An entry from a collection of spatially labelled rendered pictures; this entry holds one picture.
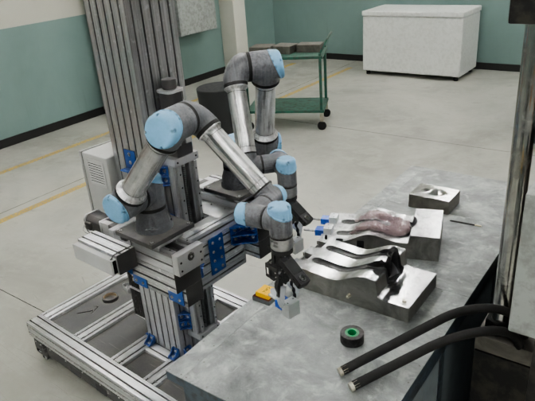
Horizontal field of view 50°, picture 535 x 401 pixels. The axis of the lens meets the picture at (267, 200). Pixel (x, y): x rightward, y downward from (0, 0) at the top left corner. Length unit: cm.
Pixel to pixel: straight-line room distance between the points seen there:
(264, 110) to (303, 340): 96
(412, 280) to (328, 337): 41
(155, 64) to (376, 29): 680
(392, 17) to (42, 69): 480
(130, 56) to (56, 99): 547
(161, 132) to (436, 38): 704
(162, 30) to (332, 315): 129
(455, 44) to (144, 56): 659
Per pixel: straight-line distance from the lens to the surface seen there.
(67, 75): 784
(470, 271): 243
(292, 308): 193
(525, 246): 154
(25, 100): 754
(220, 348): 203
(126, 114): 244
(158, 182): 222
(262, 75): 230
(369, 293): 212
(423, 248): 245
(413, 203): 290
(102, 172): 265
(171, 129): 182
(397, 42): 885
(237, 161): 192
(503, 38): 925
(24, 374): 351
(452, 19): 851
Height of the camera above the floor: 207
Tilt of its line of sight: 25 degrees down
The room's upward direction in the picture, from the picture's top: 4 degrees counter-clockwise
